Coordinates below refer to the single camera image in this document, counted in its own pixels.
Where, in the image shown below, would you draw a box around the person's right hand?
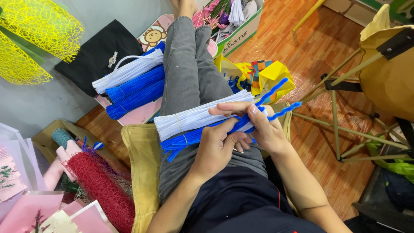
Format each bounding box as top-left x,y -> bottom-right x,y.
209,102 -> 292,156

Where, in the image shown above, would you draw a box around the person's left hand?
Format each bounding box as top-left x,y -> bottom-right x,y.
190,117 -> 254,177

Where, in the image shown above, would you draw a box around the blue twisted pipe cleaner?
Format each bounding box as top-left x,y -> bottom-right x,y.
255,77 -> 289,107
267,102 -> 303,122

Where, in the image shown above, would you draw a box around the bundle of blue pipe cleaners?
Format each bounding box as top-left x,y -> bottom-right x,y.
160,114 -> 257,162
106,79 -> 165,120
142,41 -> 166,57
105,65 -> 166,104

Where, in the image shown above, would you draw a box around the bundle of white pipe cleaners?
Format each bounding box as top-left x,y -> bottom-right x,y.
154,90 -> 256,142
92,49 -> 164,95

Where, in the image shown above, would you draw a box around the yellow patterned plastic bag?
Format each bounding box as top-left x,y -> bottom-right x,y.
213,54 -> 296,105

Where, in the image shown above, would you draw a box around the person's dark shirt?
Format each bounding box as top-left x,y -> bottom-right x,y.
179,155 -> 414,233

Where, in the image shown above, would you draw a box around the yellow seat cushion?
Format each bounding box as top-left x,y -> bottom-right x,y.
121,102 -> 292,233

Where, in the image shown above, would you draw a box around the person's gray jeans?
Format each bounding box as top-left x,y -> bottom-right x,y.
158,16 -> 269,205

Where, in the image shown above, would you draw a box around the cardboard box of craft flowers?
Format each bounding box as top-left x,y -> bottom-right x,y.
192,0 -> 265,59

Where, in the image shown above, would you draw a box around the red mesh roll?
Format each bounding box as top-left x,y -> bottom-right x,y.
63,151 -> 136,233

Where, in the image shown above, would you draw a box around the yellow stick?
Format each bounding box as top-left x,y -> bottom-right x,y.
292,0 -> 326,32

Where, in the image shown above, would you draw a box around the folding stool with yellow fabric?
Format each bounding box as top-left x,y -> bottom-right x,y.
291,3 -> 414,163

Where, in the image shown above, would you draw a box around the pink bear print table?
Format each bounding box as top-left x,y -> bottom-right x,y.
95,14 -> 219,127

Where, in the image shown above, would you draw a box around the dark bin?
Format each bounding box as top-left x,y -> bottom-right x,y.
352,142 -> 414,233

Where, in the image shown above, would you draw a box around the silver wristwatch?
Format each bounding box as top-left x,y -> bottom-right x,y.
107,51 -> 118,69

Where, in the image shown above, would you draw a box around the green plastic bag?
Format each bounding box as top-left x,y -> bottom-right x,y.
366,132 -> 414,184

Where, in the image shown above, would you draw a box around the person's feet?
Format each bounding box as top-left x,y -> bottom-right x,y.
169,0 -> 199,20

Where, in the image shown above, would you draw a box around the teal mesh roll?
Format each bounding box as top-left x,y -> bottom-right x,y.
51,128 -> 76,150

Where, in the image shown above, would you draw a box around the pink paper roll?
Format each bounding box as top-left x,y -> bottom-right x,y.
43,139 -> 83,192

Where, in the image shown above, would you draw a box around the black cloth bag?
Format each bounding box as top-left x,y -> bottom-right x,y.
54,19 -> 145,98

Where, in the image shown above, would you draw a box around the brown cardboard box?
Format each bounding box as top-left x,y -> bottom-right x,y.
31,119 -> 131,172

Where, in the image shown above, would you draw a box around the translucent white wrapping sheets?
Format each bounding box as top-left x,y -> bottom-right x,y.
0,122 -> 50,224

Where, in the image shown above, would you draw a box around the pink wrapping sheets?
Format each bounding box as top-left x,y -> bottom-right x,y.
0,190 -> 119,233

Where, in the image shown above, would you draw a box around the yellow mesh roll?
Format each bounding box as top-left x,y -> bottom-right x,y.
0,0 -> 85,64
0,31 -> 53,86

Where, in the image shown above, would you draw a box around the white cord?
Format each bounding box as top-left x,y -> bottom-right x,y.
111,55 -> 156,79

